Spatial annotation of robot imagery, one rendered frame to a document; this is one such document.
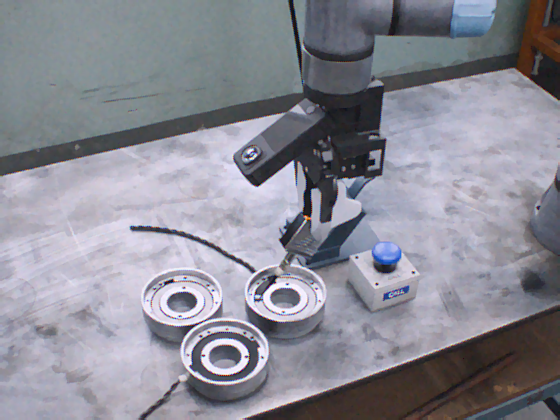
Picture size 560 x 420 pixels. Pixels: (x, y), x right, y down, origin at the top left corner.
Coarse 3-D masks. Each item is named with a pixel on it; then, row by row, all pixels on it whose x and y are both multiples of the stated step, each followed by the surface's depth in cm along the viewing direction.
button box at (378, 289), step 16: (352, 256) 103; (368, 256) 103; (352, 272) 103; (368, 272) 100; (384, 272) 100; (400, 272) 100; (416, 272) 100; (368, 288) 99; (384, 288) 98; (400, 288) 100; (416, 288) 102; (368, 304) 101; (384, 304) 101
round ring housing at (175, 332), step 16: (160, 272) 100; (176, 272) 101; (192, 272) 101; (144, 288) 97; (160, 288) 99; (176, 288) 99; (192, 288) 99; (208, 288) 99; (144, 304) 95; (160, 304) 97; (176, 304) 100; (192, 304) 100; (144, 320) 96; (160, 320) 93; (208, 320) 94; (160, 336) 96; (176, 336) 94
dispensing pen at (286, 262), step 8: (304, 216) 92; (296, 224) 92; (288, 232) 93; (280, 240) 94; (288, 240) 93; (288, 256) 94; (296, 256) 94; (280, 264) 95; (288, 264) 95; (280, 272) 95; (272, 280) 96
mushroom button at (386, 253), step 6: (378, 246) 100; (384, 246) 100; (390, 246) 100; (396, 246) 100; (372, 252) 100; (378, 252) 99; (384, 252) 99; (390, 252) 99; (396, 252) 99; (378, 258) 99; (384, 258) 98; (390, 258) 98; (396, 258) 99; (384, 264) 99; (390, 264) 99
